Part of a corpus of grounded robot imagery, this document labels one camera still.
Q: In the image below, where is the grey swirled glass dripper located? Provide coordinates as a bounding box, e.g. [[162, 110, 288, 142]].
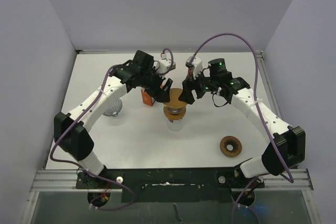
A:
[[103, 99, 123, 117]]

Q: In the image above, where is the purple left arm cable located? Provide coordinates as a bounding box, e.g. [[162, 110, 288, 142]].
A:
[[49, 48, 175, 211]]

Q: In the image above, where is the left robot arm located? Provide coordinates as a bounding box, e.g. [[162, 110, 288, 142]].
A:
[[54, 48, 175, 188]]

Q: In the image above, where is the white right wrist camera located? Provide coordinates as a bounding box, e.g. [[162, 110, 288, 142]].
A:
[[185, 56, 203, 79]]

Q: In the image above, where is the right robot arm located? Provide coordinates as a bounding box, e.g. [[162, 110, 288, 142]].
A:
[[179, 58, 306, 187]]

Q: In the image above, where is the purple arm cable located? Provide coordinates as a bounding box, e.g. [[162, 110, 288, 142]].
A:
[[49, 48, 175, 211], [186, 33, 295, 224]]

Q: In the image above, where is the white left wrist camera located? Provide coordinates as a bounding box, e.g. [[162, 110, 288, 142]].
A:
[[155, 53, 176, 76]]

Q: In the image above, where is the clear glass carafe wooden collar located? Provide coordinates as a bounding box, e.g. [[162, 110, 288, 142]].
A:
[[166, 120, 185, 132]]

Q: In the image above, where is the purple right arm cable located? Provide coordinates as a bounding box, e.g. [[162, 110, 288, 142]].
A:
[[186, 33, 295, 224]]

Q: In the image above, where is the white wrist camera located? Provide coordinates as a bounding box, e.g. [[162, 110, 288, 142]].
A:
[[155, 53, 176, 76], [185, 56, 203, 79]]

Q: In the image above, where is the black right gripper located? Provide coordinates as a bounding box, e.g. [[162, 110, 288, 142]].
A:
[[179, 67, 219, 104]]

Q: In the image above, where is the orange coffee filter box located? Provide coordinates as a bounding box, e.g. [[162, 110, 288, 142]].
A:
[[141, 88, 156, 106]]

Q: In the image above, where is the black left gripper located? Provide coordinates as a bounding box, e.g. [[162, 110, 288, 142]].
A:
[[139, 67, 171, 102]]

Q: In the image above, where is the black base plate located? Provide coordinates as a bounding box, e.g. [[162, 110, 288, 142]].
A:
[[76, 167, 251, 203]]

